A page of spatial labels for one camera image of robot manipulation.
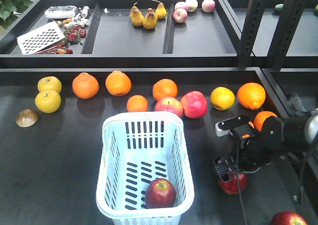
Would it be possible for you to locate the yellow pear apple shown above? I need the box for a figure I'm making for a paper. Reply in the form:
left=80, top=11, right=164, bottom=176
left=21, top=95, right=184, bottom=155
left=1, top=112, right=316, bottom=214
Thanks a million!
left=37, top=76, right=62, bottom=93
left=35, top=89, right=62, bottom=114

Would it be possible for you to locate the round orange behind apples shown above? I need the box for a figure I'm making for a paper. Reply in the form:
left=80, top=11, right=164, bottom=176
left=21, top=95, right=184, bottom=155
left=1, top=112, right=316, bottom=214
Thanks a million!
left=153, top=78, right=178, bottom=101

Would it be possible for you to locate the black perforated post right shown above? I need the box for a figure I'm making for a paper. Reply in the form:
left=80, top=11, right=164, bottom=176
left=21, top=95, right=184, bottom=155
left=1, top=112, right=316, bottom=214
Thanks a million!
left=266, top=0, right=307, bottom=71

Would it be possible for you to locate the dark green avocado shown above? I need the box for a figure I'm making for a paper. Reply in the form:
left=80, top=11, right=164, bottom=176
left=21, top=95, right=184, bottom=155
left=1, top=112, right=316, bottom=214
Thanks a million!
left=274, top=3, right=284, bottom=14

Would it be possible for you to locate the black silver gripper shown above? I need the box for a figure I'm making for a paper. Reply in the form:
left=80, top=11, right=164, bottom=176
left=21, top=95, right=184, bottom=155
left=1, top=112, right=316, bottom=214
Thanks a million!
left=213, top=115, right=283, bottom=182

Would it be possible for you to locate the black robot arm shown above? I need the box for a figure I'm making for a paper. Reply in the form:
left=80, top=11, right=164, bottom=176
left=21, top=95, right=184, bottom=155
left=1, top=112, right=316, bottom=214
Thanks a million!
left=213, top=111, right=318, bottom=182

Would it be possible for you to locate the small orange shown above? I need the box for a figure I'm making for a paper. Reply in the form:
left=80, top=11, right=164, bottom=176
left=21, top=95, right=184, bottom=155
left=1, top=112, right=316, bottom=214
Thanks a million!
left=253, top=111, right=277, bottom=132
left=126, top=95, right=148, bottom=112

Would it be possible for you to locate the brown yellow pear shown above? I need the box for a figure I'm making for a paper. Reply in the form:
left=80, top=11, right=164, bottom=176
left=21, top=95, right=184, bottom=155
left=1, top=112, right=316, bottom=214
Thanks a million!
left=130, top=3, right=145, bottom=27
left=143, top=8, right=158, bottom=30
left=152, top=0, right=167, bottom=19

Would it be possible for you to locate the potted green plant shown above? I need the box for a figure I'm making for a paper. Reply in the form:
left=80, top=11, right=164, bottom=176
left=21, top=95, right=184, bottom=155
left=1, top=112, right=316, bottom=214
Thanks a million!
left=0, top=0, right=33, bottom=29

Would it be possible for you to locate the yellow round citrus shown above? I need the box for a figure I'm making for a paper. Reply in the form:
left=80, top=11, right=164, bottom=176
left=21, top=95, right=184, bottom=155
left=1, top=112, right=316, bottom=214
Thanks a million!
left=210, top=86, right=235, bottom=111

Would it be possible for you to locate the brown half bun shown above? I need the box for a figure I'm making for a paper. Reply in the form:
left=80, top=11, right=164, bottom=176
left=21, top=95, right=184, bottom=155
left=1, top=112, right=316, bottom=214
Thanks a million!
left=15, top=109, right=40, bottom=128

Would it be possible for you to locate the front yellow pear apple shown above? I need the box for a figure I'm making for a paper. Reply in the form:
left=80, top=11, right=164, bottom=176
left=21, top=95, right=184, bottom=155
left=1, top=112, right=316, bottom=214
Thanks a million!
left=35, top=89, right=62, bottom=114

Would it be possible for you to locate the striped red apple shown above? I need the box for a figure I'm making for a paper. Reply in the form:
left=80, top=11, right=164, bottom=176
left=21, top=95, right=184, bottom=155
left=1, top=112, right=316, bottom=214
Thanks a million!
left=154, top=96, right=183, bottom=118

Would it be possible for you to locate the rear yellow pear apple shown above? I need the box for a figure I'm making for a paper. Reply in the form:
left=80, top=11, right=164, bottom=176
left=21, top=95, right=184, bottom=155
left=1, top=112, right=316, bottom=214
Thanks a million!
left=37, top=76, right=62, bottom=93

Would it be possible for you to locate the light blue plastic basket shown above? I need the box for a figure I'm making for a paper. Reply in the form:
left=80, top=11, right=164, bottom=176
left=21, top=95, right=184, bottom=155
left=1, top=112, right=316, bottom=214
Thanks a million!
left=96, top=111, right=194, bottom=225

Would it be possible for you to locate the pink apple on back tray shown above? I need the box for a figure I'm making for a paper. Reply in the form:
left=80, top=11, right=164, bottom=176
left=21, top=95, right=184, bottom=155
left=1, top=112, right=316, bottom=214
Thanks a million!
left=173, top=8, right=188, bottom=23

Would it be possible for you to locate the brown yellow pear rear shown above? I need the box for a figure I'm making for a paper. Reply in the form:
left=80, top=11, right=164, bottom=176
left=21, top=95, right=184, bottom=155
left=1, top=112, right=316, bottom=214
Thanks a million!
left=152, top=0, right=167, bottom=19

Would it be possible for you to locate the smooth pink red apple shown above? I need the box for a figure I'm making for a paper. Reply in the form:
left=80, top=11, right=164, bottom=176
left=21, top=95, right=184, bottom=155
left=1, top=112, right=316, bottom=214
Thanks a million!
left=181, top=91, right=208, bottom=119

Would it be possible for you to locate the large orange at edge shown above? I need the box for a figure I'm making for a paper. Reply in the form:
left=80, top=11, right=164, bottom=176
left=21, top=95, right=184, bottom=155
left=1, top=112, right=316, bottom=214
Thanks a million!
left=237, top=82, right=266, bottom=110

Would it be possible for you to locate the dark red apple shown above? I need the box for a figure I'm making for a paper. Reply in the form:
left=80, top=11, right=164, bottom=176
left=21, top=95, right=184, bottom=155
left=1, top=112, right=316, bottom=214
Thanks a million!
left=270, top=211, right=308, bottom=225
left=145, top=178, right=176, bottom=209
left=218, top=173, right=248, bottom=195

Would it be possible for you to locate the brown yellow pear front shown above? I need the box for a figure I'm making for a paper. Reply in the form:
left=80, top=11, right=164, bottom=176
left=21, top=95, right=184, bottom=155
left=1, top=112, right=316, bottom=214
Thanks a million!
left=143, top=8, right=158, bottom=30

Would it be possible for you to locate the small orange right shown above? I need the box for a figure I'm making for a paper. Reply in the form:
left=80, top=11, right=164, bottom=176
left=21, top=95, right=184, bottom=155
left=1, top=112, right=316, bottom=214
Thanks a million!
left=253, top=111, right=277, bottom=132

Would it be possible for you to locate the black display tray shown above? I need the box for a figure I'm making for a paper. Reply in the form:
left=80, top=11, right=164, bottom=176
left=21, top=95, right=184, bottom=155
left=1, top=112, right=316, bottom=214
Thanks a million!
left=262, top=68, right=318, bottom=146
left=0, top=0, right=318, bottom=69

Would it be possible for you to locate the black back display tray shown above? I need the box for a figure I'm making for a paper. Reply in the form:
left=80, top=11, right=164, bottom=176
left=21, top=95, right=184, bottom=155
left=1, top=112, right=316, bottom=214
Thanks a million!
left=0, top=0, right=318, bottom=69

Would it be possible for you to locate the white perforated plastic board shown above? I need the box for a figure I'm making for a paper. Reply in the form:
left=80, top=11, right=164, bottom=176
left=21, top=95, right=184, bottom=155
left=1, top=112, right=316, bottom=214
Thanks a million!
left=17, top=21, right=65, bottom=55

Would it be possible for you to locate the pink apple far back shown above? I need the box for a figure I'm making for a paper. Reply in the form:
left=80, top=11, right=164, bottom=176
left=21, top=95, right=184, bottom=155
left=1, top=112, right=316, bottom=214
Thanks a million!
left=201, top=0, right=216, bottom=13

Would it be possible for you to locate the brown yellow pear left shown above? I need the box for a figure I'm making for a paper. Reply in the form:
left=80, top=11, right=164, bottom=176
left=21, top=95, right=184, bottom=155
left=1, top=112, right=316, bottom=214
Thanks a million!
left=130, top=3, right=145, bottom=27

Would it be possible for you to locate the knobbed orange tangerine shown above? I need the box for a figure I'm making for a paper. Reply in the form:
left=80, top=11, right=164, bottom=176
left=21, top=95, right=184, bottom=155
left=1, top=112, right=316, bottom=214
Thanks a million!
left=72, top=72, right=99, bottom=99

